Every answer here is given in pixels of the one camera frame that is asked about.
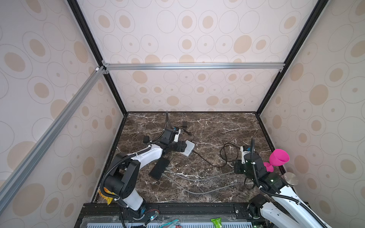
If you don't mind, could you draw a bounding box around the white router box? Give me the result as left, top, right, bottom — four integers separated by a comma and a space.
182, 140, 195, 157

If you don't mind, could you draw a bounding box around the black network switch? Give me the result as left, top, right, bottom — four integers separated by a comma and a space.
149, 157, 170, 181

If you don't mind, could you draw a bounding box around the black cable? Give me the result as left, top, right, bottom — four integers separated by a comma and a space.
192, 142, 240, 169

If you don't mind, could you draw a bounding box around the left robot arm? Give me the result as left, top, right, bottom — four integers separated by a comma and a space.
99, 112, 195, 218

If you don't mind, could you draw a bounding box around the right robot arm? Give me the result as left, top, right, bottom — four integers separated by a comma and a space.
234, 138, 330, 228

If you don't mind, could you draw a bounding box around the pink plastic goblet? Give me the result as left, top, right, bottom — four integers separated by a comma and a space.
264, 149, 290, 173

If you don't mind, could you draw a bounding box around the green tube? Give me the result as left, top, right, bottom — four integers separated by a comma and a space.
211, 218, 223, 228

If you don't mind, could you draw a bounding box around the teal patterned item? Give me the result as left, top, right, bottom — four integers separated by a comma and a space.
159, 219, 182, 228

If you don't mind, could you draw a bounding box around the yellow snack bag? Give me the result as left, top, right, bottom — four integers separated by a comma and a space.
98, 187, 114, 205

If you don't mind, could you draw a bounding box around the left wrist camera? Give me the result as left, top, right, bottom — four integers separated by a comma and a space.
174, 128, 181, 143

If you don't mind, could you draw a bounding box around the grey ethernet cable upper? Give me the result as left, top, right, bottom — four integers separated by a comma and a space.
168, 168, 237, 182

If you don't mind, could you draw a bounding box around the grey ethernet cable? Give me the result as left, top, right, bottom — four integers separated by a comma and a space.
168, 168, 237, 182
162, 172, 237, 196

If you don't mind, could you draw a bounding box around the grey ethernet cable lower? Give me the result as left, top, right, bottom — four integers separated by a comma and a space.
162, 172, 237, 196

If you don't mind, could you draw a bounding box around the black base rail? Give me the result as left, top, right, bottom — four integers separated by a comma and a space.
77, 203, 252, 222

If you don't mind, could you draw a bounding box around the horizontal aluminium rail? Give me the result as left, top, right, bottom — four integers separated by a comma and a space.
105, 62, 285, 71

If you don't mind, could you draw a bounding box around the diagonal aluminium rail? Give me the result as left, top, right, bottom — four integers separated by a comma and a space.
1, 66, 106, 213

